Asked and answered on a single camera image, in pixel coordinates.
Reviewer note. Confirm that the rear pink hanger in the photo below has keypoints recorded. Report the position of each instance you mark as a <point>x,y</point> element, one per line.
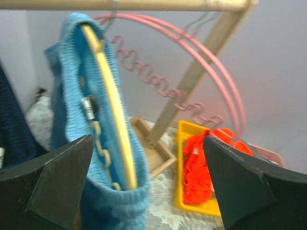
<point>216,67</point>

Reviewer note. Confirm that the yellow plastic tray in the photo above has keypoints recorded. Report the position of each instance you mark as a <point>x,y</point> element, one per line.
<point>185,130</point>

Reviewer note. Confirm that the light blue shorts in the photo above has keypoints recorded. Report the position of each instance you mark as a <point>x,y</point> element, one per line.
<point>106,203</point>

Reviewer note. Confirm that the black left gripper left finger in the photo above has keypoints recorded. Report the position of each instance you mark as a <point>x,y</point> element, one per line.
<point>44,193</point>

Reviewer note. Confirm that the pink hanger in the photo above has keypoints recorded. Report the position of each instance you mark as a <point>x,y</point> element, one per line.
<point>216,67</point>
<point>130,60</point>

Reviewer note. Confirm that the orange shorts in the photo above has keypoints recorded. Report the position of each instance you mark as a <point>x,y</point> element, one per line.
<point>197,183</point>

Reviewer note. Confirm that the navy blue shorts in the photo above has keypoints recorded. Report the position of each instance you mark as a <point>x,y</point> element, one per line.
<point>15,136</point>

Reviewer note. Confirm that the pink divided tray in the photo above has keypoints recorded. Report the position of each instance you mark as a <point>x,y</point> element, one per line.
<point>270,155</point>

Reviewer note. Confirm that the yellow hanger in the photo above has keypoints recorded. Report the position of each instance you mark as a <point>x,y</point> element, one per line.
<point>113,96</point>

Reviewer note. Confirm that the front pink hanger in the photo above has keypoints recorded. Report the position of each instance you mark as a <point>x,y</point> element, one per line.
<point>130,60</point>

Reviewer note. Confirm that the floral table mat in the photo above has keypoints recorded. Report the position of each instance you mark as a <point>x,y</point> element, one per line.
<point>162,213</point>

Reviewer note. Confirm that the wooden clothes rack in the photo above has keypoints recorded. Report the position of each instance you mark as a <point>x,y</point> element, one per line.
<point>233,11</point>

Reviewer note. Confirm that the grey shorts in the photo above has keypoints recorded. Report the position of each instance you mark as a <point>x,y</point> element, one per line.
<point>258,156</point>

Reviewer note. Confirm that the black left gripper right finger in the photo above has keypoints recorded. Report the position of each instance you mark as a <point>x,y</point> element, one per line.
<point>253,194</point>

